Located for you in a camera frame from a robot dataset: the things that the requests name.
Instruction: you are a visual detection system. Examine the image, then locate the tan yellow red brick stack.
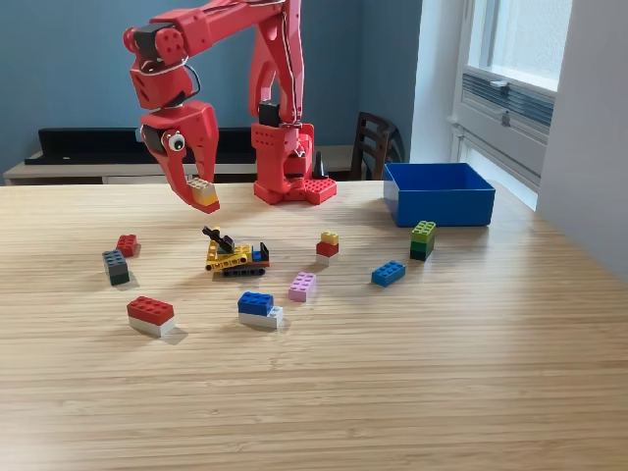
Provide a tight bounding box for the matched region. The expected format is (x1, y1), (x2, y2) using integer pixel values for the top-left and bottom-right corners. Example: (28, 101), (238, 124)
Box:
(185, 177), (221, 210)

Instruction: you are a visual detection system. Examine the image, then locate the green brick stack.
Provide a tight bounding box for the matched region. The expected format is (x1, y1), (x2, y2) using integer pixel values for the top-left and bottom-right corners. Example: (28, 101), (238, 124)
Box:
(409, 220), (438, 262)

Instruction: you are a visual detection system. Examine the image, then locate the blue plastic bin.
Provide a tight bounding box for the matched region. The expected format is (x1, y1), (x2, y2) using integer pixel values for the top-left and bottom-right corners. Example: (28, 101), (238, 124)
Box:
(383, 162), (497, 229)

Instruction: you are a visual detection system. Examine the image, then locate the pale wooden sideboard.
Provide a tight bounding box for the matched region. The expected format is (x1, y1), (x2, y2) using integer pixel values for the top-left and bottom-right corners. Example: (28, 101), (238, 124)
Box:
(2, 144), (367, 186)

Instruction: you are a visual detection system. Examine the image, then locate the yellow toy digger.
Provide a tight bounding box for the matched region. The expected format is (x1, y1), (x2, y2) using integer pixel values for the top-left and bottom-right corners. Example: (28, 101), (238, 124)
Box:
(201, 225), (272, 279)

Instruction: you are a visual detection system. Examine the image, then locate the grey and dark brick stack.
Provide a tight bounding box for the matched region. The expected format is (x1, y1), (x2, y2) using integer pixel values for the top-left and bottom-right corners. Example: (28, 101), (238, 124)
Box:
(101, 248), (131, 288)

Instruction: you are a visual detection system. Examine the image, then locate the red and white brick stack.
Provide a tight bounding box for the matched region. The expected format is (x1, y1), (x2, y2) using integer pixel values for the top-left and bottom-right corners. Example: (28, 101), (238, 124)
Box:
(126, 295), (177, 339)

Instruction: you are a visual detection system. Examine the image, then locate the yellow red white brick stack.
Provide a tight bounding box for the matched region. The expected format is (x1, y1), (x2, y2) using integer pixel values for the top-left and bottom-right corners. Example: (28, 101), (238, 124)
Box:
(315, 230), (340, 269)

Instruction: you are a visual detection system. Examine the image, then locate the blue and white brick stack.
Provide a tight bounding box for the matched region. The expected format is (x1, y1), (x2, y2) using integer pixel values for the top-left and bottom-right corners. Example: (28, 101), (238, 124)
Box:
(237, 290), (285, 330)

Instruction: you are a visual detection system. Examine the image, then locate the pink brick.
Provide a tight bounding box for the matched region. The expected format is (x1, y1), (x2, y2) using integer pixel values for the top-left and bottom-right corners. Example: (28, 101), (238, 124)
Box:
(288, 272), (318, 303)

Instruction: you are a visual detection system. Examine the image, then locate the dark wooden chair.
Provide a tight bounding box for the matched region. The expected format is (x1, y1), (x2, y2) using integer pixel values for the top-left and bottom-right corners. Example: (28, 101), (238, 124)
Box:
(348, 111), (406, 182)

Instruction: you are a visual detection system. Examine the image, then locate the grey window vent grille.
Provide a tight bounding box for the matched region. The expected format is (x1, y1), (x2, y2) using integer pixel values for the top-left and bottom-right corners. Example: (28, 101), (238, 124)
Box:
(461, 72), (556, 131)

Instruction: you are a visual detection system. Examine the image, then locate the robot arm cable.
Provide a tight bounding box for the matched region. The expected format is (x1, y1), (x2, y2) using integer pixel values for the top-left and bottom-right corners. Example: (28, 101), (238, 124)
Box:
(139, 56), (202, 107)

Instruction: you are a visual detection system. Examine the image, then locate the white window frame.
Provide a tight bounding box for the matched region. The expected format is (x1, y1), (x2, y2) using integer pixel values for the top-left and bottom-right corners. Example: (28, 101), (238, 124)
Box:
(448, 0), (574, 190)

